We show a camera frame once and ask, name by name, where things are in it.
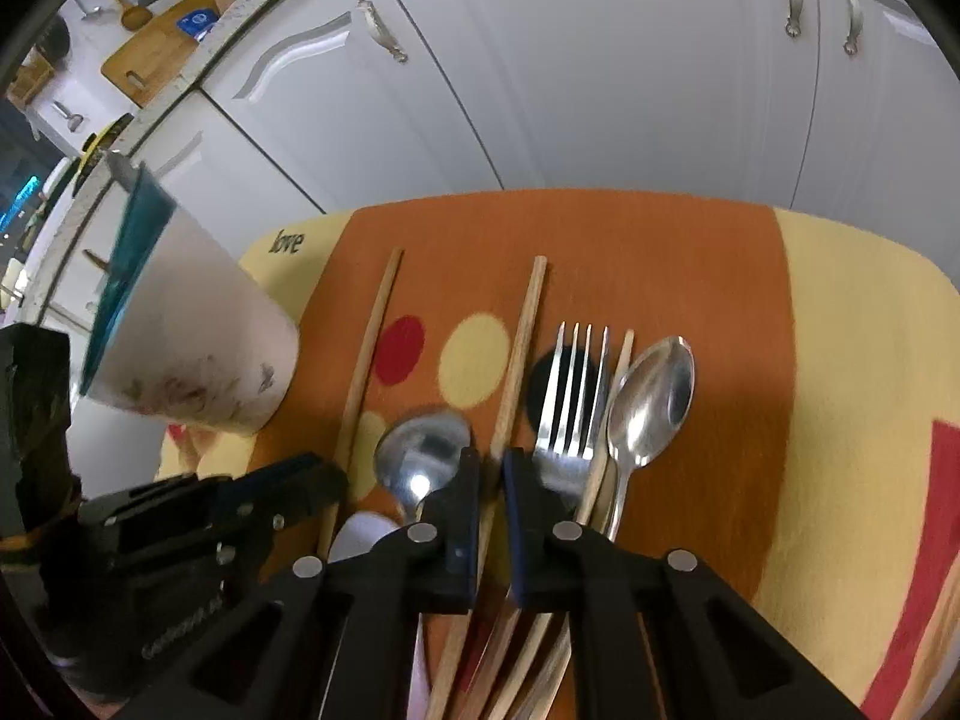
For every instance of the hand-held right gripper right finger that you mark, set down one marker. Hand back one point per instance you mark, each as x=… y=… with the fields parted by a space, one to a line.
x=525 y=540

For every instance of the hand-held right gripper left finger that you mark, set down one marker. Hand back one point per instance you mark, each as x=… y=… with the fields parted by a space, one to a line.
x=461 y=555

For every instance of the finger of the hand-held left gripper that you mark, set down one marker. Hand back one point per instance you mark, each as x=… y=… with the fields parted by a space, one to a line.
x=150 y=511
x=304 y=484

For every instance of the wooden chopstick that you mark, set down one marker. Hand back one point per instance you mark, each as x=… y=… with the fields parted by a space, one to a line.
x=367 y=375
x=616 y=382
x=525 y=345

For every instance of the metal fork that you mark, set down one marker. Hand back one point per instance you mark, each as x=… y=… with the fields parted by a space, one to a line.
x=570 y=405

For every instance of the white cup teal inside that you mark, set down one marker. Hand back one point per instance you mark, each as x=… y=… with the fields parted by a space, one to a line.
x=202 y=315

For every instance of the orange yellow printed tablecloth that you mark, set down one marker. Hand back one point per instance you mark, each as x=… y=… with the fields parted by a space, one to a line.
x=750 y=330

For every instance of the white cabinet door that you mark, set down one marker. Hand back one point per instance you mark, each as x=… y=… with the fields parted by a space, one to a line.
x=360 y=112
x=877 y=127
x=615 y=75
x=225 y=180

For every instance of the black yellow dish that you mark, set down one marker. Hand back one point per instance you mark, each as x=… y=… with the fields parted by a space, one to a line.
x=105 y=139

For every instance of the metal peeler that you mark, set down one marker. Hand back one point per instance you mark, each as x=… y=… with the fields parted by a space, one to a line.
x=75 y=120

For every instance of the wooden utensil holder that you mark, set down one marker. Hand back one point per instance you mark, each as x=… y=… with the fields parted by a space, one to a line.
x=30 y=79

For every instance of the wooden cutting board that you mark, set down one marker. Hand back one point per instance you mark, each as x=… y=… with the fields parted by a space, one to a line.
x=150 y=52

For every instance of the blue packet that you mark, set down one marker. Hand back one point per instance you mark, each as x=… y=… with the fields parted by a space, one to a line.
x=199 y=22

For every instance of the hanging black pan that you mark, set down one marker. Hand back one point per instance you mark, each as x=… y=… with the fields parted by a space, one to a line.
x=54 y=37

